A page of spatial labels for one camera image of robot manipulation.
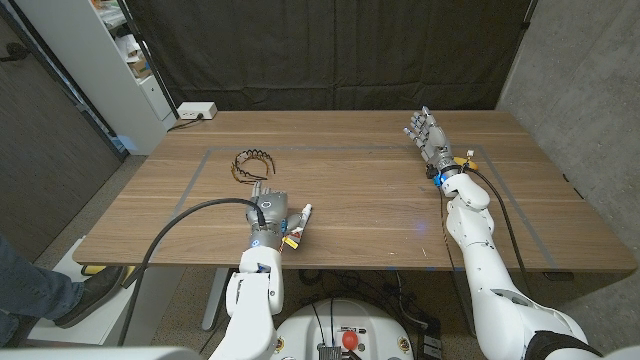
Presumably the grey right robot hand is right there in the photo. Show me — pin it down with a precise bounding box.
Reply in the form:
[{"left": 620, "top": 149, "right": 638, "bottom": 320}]
[{"left": 403, "top": 105, "right": 464, "bottom": 180}]

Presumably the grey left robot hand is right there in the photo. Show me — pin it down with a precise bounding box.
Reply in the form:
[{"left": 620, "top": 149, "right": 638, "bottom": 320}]
[{"left": 244, "top": 180, "right": 305, "bottom": 250}]

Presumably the white toothpaste tube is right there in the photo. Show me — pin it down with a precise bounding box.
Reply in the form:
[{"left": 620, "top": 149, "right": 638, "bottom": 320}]
[{"left": 283, "top": 203, "right": 314, "bottom": 247}]

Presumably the brown toothed hair band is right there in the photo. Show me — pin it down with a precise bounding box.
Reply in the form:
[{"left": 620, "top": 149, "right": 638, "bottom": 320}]
[{"left": 230, "top": 148, "right": 277, "bottom": 185}]

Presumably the grey tape rectangle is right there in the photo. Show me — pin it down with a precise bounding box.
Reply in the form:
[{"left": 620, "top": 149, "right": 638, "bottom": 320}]
[{"left": 144, "top": 144, "right": 559, "bottom": 269}]

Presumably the white robot torso base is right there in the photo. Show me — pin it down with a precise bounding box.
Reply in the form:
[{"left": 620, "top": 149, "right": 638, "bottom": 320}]
[{"left": 272, "top": 298, "right": 415, "bottom": 360}]

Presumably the white power strip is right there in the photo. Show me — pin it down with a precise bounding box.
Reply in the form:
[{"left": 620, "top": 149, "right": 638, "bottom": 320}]
[{"left": 177, "top": 101, "right": 218, "bottom": 121}]

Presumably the black backdrop curtain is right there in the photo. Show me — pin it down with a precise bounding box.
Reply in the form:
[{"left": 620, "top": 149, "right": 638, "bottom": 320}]
[{"left": 124, "top": 0, "right": 536, "bottom": 112}]

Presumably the cardboard box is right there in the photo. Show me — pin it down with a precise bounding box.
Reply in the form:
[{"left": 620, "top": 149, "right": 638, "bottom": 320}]
[{"left": 127, "top": 58, "right": 153, "bottom": 80}]

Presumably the black backdrop stand pole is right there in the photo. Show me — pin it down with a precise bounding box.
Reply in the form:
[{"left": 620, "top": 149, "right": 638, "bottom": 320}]
[{"left": 115, "top": 0, "right": 180, "bottom": 119}]

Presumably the dark leather shoe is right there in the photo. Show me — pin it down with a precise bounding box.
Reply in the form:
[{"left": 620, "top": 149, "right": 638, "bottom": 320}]
[{"left": 53, "top": 265, "right": 129, "bottom": 330}]

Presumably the black floor power strip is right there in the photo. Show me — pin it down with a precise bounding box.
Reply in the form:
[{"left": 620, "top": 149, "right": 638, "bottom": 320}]
[{"left": 417, "top": 319, "right": 444, "bottom": 360}]

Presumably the white floor board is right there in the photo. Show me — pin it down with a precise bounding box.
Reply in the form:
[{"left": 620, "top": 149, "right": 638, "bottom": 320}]
[{"left": 27, "top": 237, "right": 151, "bottom": 346}]

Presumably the white shelf cabinet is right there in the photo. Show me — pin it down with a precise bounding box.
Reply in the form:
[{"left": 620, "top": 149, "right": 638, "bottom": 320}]
[{"left": 14, "top": 0, "right": 177, "bottom": 156}]

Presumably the person's leg in jeans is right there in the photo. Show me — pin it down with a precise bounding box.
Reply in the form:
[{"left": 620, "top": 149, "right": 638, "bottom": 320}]
[{"left": 0, "top": 237, "right": 86, "bottom": 346}]

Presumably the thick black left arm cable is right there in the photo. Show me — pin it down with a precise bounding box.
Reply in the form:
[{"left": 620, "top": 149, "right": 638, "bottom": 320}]
[{"left": 117, "top": 197, "right": 266, "bottom": 347}]

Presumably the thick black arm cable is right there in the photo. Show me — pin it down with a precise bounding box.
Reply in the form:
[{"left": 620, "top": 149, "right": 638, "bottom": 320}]
[
  {"left": 117, "top": 197, "right": 266, "bottom": 347},
  {"left": 464, "top": 168, "right": 539, "bottom": 296}
]

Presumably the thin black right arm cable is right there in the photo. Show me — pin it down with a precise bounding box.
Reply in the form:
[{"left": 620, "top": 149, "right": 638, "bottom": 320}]
[{"left": 438, "top": 188, "right": 458, "bottom": 272}]

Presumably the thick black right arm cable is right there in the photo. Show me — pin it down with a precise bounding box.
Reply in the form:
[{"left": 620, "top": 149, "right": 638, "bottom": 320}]
[{"left": 464, "top": 168, "right": 539, "bottom": 296}]

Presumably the black door handle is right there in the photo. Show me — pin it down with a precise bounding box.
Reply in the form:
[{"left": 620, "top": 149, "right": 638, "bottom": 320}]
[{"left": 0, "top": 42, "right": 29, "bottom": 62}]

